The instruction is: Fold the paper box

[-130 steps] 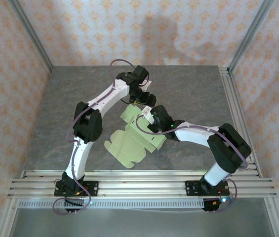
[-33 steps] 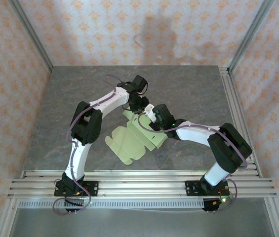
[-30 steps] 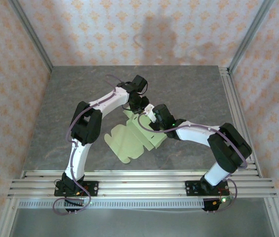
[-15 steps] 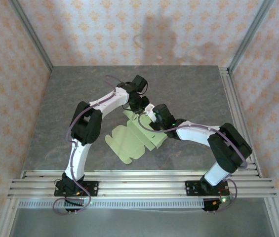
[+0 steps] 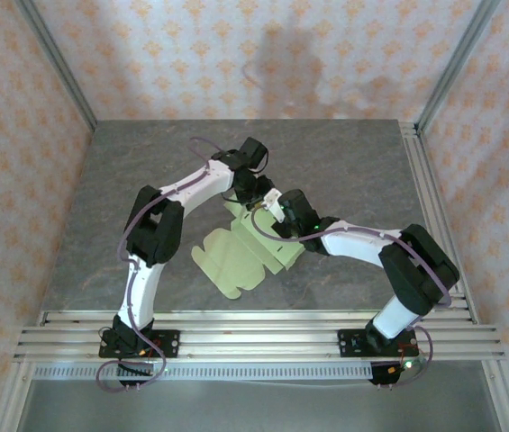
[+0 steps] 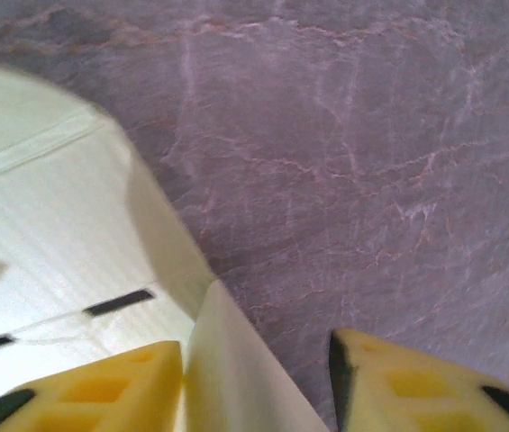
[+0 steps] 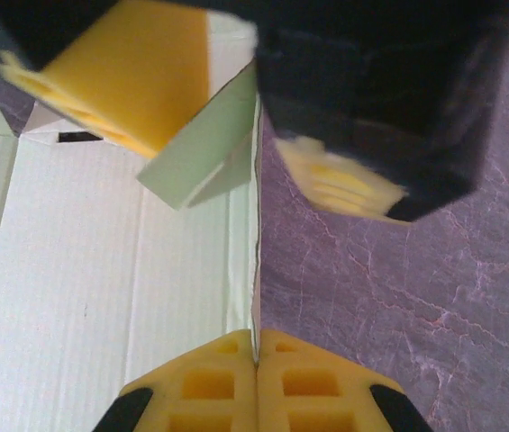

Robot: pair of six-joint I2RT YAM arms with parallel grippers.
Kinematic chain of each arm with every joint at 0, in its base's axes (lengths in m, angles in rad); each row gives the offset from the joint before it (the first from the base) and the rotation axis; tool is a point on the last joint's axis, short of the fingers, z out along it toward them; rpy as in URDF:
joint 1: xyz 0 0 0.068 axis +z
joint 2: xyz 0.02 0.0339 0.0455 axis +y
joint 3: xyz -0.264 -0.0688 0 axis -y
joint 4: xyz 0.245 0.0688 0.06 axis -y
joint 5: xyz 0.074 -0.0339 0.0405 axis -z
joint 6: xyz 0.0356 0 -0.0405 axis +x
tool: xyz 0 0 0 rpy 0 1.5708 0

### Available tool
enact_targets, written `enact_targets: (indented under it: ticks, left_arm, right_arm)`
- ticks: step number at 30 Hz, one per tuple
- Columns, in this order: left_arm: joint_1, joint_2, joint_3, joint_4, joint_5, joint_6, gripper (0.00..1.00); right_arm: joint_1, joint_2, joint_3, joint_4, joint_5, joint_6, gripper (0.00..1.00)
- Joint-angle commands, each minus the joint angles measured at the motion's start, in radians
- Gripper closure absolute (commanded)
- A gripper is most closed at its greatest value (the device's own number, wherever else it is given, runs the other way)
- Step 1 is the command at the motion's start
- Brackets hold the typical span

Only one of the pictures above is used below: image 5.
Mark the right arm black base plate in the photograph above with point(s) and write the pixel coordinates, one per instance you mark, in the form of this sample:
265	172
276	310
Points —
348	344

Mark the black controller board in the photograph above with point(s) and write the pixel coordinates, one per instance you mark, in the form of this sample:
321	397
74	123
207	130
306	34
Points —
387	374

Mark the light green paper box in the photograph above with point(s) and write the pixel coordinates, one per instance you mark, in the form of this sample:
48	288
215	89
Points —
236	256

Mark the aluminium frame leg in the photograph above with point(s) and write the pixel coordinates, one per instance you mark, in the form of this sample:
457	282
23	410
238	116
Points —
504	400
11	400

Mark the aluminium side rail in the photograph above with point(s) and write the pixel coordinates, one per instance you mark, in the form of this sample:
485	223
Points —
420	171

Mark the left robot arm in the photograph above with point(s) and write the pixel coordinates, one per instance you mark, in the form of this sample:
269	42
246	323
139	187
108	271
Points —
139	288

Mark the aluminium mounting rail beam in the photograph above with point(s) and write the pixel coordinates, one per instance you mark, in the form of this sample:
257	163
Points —
254	337

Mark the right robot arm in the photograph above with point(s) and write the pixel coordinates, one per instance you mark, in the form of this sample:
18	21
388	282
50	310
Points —
416	265

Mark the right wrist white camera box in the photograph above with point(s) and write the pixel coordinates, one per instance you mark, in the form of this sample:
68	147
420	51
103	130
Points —
275	203

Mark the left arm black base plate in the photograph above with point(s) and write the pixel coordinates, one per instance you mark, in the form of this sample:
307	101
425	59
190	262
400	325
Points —
168	344

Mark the aluminium frame post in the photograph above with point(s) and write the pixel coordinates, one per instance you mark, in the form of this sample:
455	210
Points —
457	63
56	63

